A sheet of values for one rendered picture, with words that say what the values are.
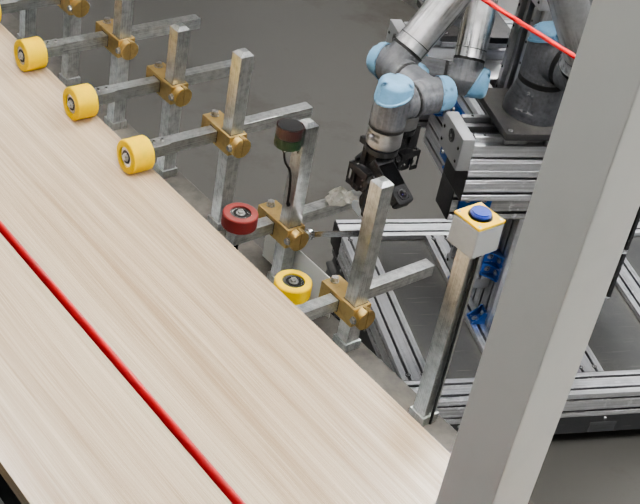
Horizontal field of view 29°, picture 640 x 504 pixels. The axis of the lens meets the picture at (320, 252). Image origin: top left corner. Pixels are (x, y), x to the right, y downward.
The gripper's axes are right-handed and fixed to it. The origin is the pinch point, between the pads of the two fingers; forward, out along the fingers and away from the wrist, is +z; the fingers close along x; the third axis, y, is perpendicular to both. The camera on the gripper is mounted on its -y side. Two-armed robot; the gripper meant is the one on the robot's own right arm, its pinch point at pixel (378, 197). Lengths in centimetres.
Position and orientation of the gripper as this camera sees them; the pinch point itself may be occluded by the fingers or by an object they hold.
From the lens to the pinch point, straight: 305.8
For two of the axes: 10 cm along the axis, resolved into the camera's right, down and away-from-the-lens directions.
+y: 7.8, -2.6, 5.7
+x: -6.1, -5.4, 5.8
